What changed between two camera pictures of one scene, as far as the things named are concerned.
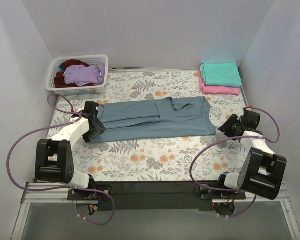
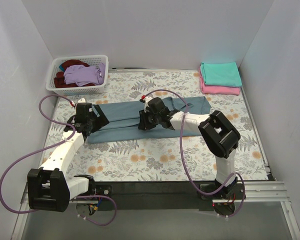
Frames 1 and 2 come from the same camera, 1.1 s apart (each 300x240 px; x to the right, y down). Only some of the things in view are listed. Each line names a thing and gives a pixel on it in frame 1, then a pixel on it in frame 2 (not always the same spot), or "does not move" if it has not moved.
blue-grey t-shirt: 156,117 does not move
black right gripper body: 228,124 → 144,120
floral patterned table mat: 209,157 does not move
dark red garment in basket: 59,81 does not move
